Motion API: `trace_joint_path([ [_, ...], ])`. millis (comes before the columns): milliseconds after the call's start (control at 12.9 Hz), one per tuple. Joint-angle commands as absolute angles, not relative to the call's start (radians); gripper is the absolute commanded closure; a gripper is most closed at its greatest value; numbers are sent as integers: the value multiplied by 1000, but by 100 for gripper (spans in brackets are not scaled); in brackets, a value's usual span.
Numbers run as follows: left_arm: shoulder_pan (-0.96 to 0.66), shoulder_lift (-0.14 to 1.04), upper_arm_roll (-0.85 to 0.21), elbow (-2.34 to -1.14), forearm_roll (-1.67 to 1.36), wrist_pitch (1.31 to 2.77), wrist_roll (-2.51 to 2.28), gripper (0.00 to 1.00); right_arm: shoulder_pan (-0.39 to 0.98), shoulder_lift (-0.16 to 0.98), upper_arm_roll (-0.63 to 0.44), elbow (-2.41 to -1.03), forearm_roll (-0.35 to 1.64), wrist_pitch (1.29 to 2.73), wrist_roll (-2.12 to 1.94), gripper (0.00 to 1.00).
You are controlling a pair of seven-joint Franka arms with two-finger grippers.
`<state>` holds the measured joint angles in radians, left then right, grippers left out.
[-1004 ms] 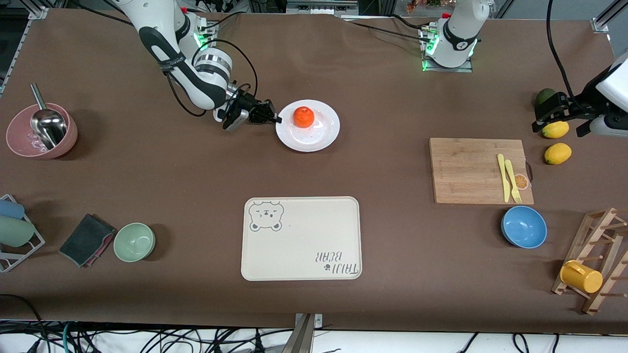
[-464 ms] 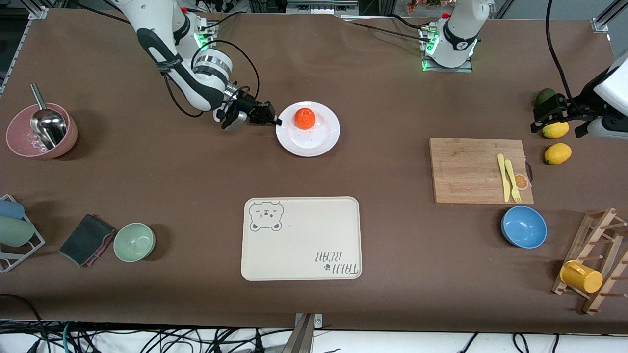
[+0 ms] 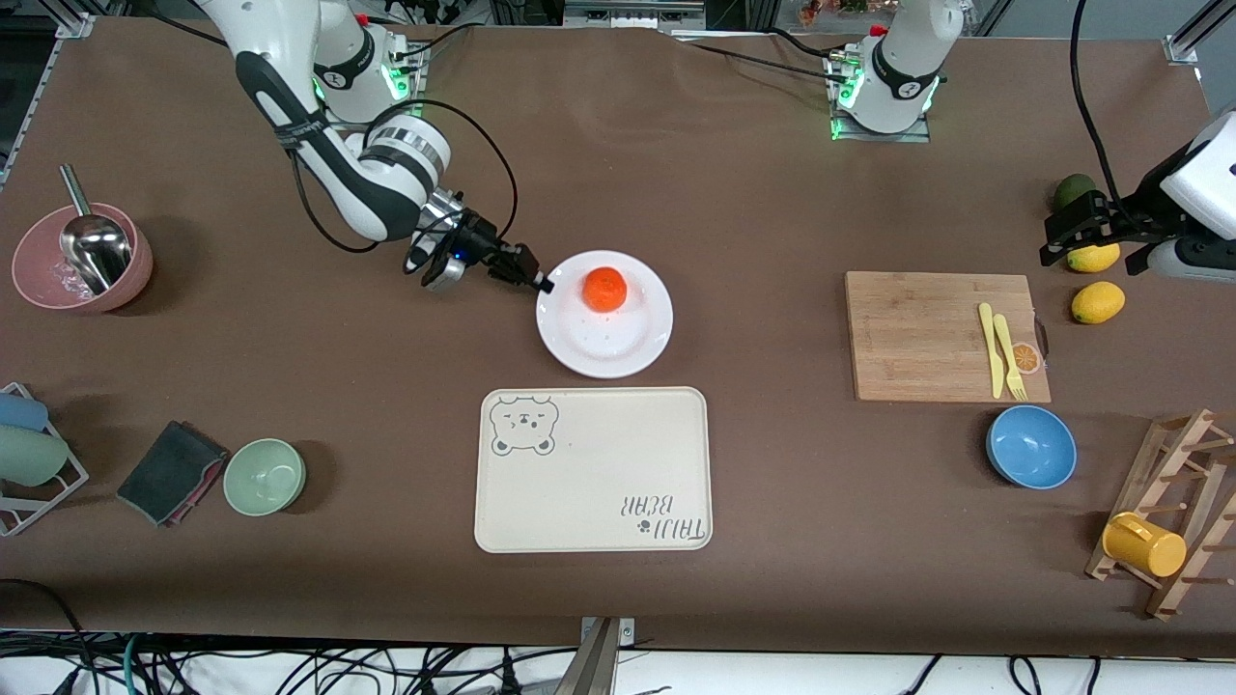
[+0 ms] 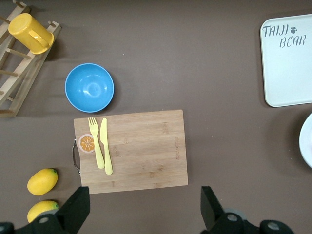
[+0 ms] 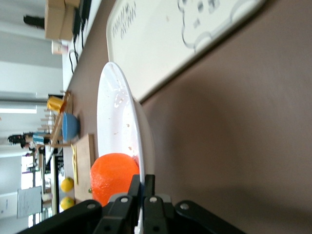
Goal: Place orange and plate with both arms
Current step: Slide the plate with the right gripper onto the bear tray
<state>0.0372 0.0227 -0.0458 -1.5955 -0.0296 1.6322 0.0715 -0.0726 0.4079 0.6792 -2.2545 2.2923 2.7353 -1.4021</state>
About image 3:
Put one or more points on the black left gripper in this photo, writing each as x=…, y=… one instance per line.
x=1128, y=218

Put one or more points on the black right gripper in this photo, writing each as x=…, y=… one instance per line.
x=480, y=236

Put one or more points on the orange fruit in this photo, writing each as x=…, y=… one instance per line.
x=605, y=290

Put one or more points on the white round plate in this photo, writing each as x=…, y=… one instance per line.
x=603, y=343

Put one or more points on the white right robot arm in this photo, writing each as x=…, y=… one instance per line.
x=377, y=193

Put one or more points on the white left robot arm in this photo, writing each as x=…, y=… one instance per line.
x=898, y=68

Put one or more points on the yellow lemon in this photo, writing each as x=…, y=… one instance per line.
x=1099, y=259
x=1098, y=302

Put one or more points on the dark green avocado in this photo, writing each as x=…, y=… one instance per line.
x=1070, y=188

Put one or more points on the yellow plastic knife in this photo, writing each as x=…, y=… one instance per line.
x=989, y=347

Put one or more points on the yellow plastic fork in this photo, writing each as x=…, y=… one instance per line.
x=1010, y=362

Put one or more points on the bamboo cutting board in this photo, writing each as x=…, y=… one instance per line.
x=917, y=347

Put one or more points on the blue bowl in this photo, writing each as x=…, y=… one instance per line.
x=1031, y=447

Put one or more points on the cream bear print tray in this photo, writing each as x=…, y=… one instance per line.
x=594, y=483

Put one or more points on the yellow mug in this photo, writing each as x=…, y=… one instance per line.
x=1144, y=545

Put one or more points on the wooden mug rack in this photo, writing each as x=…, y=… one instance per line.
x=1197, y=541

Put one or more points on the pale green bowl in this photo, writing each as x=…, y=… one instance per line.
x=264, y=478

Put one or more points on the dark grey folded cloth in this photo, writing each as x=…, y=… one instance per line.
x=169, y=473

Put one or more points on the steel scoop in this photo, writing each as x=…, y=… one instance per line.
x=97, y=251

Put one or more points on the clear ice cubes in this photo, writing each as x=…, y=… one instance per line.
x=70, y=282

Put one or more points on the pink bowl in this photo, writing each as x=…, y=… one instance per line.
x=34, y=265

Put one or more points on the pale blue cup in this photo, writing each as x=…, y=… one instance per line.
x=19, y=412

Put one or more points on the pale green cup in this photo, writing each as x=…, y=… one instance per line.
x=29, y=456

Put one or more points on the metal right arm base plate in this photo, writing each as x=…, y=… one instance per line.
x=410, y=97

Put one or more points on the aluminium frame post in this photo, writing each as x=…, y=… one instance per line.
x=75, y=24
x=1193, y=34

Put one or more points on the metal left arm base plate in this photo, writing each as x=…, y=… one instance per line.
x=838, y=125

